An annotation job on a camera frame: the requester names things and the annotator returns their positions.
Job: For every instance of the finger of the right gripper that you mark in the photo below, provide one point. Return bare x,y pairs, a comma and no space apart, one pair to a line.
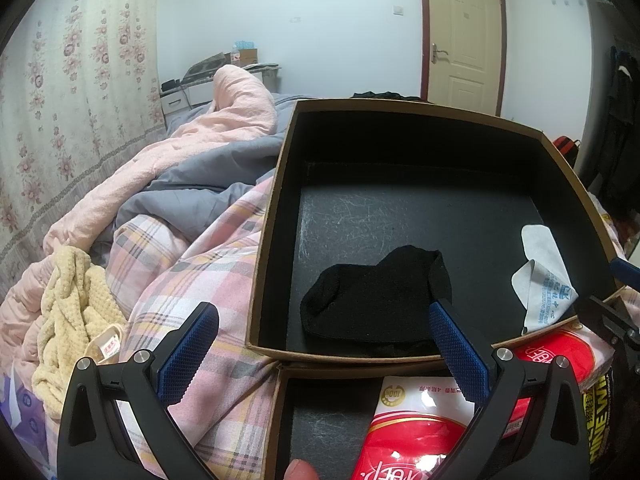
625,272

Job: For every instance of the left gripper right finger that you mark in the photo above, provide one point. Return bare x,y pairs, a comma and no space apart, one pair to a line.
529,421

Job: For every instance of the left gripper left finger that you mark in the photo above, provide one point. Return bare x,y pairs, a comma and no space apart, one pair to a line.
94,443

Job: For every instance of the red tissue pack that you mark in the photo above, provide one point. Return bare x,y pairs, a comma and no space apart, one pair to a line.
589,355
416,424

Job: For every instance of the white printed cloth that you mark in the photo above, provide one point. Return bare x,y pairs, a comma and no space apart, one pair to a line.
542,285

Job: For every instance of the black sock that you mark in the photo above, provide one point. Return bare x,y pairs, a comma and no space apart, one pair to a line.
378,311

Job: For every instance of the black yellow wipes pack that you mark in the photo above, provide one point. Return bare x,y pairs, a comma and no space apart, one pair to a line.
601,402

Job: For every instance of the person left hand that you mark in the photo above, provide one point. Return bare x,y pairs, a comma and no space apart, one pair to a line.
300,470

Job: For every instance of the yellow waffle towel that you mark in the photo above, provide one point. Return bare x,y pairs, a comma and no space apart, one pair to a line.
77,307

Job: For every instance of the pink plaid duvet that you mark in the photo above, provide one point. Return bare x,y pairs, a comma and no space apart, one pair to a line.
159,280

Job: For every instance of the wardrobe shelf unit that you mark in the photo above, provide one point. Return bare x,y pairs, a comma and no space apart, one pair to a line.
608,162

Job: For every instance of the red bag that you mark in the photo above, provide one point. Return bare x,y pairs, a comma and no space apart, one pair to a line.
569,149

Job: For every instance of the grey blanket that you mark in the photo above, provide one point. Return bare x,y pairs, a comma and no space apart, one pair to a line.
190,196

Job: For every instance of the far black open box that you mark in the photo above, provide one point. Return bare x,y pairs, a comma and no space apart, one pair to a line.
358,178

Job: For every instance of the cream door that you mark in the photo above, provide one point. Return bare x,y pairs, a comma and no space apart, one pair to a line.
464,54

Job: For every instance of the black clothes pile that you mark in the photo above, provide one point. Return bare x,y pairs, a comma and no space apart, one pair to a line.
387,95

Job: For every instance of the white bedside desk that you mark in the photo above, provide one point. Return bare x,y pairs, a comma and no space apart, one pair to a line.
198,88

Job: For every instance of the pink quilt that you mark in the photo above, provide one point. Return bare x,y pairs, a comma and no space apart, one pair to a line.
242,109

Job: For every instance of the floral curtain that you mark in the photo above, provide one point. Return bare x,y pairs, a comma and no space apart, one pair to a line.
79,97

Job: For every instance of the black bag on desk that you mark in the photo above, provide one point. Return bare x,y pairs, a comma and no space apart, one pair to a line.
205,69

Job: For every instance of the brown cardboard box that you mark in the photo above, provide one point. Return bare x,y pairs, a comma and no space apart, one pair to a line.
247,57

